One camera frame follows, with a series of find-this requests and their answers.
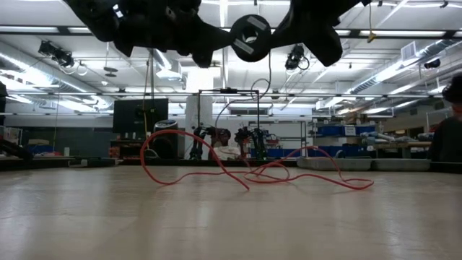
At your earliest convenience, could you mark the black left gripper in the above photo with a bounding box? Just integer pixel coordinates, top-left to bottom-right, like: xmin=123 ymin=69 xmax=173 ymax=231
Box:
xmin=117 ymin=0 xmax=234 ymax=69

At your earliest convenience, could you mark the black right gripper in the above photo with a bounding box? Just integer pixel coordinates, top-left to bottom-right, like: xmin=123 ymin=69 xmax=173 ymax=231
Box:
xmin=270 ymin=0 xmax=372 ymax=68

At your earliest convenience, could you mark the thin red wire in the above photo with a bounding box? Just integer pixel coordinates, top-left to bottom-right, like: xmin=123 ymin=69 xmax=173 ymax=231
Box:
xmin=139 ymin=50 xmax=375 ymax=191

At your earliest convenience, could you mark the black ceiling light bar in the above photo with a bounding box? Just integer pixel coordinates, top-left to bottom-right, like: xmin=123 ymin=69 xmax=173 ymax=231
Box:
xmin=0 ymin=25 xmax=462 ymax=40

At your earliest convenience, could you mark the yellow hanging hook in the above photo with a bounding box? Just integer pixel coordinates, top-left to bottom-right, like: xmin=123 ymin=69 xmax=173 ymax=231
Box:
xmin=367 ymin=2 xmax=378 ymax=44

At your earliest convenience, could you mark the blue storage bin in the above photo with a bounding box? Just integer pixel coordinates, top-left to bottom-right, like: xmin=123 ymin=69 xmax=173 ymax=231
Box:
xmin=306 ymin=144 xmax=376 ymax=158
xmin=316 ymin=124 xmax=378 ymax=137

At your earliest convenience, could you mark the black monitor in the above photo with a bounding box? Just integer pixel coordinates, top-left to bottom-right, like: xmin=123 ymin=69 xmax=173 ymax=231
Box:
xmin=113 ymin=97 xmax=170 ymax=134

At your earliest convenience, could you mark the person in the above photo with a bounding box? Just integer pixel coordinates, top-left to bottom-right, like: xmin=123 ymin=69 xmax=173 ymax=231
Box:
xmin=427 ymin=73 xmax=462 ymax=163
xmin=215 ymin=128 xmax=242 ymax=162

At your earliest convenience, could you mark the grey tool kit case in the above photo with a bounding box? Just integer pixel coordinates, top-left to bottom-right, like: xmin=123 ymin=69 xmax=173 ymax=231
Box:
xmin=296 ymin=156 xmax=431 ymax=172

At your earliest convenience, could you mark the wooden workbench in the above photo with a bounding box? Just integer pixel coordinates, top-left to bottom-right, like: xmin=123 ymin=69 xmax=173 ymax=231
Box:
xmin=375 ymin=140 xmax=435 ymax=160

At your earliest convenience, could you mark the thin black station frame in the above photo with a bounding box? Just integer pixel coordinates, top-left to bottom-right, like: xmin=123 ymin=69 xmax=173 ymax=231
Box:
xmin=196 ymin=87 xmax=261 ymax=160

